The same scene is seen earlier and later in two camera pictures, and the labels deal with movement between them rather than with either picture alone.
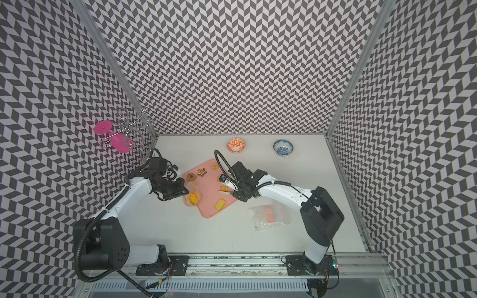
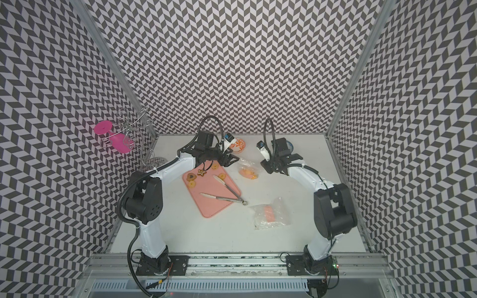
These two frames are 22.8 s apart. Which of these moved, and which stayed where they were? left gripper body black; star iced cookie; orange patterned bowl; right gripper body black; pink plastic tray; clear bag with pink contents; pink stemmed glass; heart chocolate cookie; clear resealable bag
Moved: clear resealable bag; right gripper body black; left gripper body black
Stayed: star iced cookie; heart chocolate cookie; orange patterned bowl; pink plastic tray; pink stemmed glass; clear bag with pink contents
